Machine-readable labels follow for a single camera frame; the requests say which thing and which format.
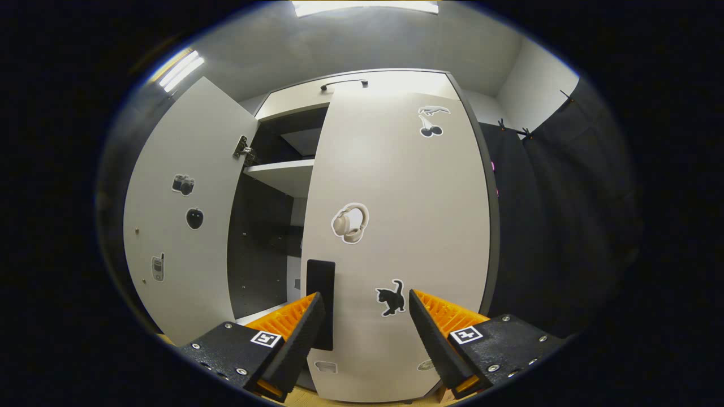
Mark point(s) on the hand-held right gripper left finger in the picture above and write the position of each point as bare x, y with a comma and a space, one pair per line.
300, 345

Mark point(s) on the long ceiling light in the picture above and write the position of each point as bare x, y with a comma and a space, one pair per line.
367, 7

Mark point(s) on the white shoe cabinet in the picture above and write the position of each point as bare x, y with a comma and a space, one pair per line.
396, 198

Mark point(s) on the white cabinet door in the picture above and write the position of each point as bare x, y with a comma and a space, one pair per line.
407, 186
181, 282

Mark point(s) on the black backdrop cloth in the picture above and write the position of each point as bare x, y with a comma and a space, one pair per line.
565, 215

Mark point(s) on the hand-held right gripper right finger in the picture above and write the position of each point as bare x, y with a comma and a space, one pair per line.
435, 345

